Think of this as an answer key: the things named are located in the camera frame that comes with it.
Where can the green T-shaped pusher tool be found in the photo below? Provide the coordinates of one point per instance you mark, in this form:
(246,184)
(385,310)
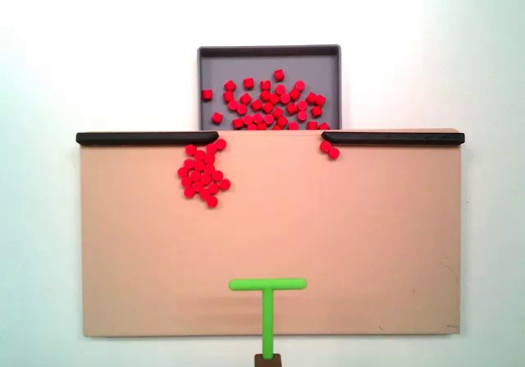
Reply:
(268,322)

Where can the beige flat board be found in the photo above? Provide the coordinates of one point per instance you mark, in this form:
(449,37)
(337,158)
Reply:
(287,227)

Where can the grey shallow tray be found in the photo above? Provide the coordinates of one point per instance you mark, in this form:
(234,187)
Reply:
(229,63)

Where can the black guide rail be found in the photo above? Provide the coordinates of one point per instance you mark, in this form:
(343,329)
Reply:
(393,138)
(143,138)

